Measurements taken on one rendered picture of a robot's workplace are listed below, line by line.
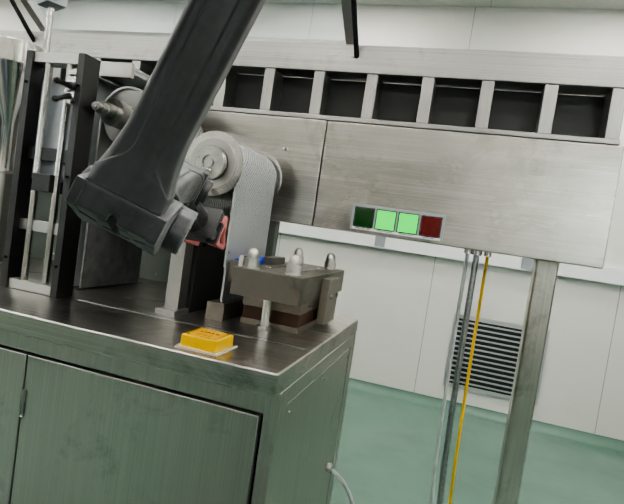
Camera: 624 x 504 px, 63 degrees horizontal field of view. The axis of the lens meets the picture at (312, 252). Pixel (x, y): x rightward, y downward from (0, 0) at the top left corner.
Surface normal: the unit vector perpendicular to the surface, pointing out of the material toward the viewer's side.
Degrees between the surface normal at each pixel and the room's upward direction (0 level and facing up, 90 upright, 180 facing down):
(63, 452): 90
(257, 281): 90
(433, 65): 90
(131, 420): 90
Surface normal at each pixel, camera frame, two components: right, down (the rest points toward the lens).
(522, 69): -0.29, 0.01
